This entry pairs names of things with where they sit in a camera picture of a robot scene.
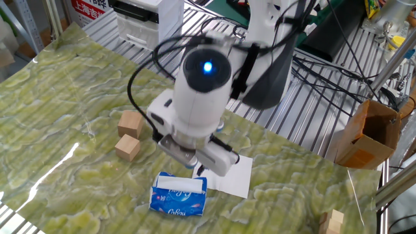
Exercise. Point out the grey cylindrical robot part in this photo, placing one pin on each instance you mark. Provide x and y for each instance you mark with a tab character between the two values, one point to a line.
393	13

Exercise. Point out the black rectangular case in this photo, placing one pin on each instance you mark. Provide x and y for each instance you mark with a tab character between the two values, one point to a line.
338	29

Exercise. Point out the small wooden block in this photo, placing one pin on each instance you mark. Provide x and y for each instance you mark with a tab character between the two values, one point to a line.
336	216
330	225

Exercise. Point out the flat white napkin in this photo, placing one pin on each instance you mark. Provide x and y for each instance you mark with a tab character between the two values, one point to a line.
234	182

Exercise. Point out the blue tissue pack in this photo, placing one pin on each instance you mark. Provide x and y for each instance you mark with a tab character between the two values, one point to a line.
175	204

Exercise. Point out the yellow bottle cap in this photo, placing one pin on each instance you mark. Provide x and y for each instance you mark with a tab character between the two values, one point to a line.
397	41

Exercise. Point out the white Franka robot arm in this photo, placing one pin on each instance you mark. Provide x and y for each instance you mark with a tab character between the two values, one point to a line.
198	107

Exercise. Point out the silver depth camera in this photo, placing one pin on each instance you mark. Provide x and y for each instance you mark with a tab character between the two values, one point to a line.
177	151

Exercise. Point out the green marble pattern mat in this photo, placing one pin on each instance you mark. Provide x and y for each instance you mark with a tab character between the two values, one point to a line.
65	97

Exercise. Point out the wooden cube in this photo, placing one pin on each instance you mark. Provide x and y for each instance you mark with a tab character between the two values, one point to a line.
130	123
127	148

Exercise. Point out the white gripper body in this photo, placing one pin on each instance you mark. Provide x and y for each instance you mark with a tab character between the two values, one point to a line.
221	161

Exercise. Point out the aluminium frame post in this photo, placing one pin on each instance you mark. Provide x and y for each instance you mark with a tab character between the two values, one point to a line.
396	187
390	66
53	19

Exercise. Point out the grey perforated steel rack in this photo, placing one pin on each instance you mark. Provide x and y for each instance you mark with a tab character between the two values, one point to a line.
29	26

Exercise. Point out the white carton with red print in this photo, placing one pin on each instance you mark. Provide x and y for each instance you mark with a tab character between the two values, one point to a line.
87	11

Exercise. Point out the yellow snack packet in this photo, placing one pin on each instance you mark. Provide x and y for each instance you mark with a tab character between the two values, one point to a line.
372	8

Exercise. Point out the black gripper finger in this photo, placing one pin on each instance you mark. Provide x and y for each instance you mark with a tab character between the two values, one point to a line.
200	169

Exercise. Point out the brown cardboard box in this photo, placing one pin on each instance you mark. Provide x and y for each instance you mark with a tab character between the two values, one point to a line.
360	152

